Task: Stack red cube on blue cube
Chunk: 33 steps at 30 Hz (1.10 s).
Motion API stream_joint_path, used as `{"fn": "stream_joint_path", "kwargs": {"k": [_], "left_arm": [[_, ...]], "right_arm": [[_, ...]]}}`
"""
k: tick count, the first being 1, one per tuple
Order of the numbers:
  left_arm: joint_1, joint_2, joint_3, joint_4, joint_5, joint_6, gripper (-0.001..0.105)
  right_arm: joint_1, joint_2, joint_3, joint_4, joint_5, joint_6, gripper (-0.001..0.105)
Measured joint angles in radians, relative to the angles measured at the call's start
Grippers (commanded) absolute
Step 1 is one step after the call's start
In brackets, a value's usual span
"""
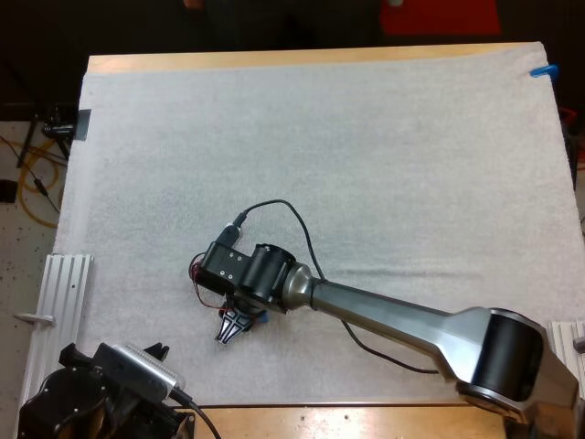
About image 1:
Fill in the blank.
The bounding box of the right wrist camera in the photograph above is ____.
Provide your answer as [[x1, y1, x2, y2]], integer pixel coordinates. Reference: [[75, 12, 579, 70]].
[[216, 222, 244, 249]]

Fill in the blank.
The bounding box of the ribbed aluminium rail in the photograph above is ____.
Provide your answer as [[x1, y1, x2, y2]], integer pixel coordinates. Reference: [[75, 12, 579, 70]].
[[546, 319, 585, 390], [25, 253, 96, 399]]

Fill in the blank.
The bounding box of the grey clamp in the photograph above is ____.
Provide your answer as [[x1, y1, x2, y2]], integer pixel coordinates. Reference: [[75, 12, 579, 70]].
[[14, 311, 57, 325]]

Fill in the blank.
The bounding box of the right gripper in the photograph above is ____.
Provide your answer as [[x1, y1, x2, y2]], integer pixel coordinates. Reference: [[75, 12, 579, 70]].
[[189, 241, 258, 344]]

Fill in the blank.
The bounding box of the dark clamp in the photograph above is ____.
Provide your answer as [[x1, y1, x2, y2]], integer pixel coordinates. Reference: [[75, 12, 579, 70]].
[[41, 105, 93, 142]]

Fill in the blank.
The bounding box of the black cable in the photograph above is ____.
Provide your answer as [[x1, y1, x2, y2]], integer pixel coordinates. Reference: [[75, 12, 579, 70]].
[[235, 199, 441, 374], [169, 388, 223, 439]]

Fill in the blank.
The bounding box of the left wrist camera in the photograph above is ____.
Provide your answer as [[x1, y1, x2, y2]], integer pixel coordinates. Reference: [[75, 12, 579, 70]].
[[96, 342, 186, 400]]

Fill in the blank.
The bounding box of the blue clip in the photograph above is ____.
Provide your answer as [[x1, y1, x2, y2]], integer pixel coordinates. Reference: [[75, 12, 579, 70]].
[[528, 62, 559, 79]]

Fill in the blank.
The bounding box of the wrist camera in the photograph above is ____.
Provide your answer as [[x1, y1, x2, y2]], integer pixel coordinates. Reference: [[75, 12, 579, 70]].
[[216, 222, 244, 249], [96, 342, 186, 400]]

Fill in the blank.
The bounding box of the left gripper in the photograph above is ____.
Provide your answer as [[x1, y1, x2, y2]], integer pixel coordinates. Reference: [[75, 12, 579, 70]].
[[47, 341, 160, 390]]

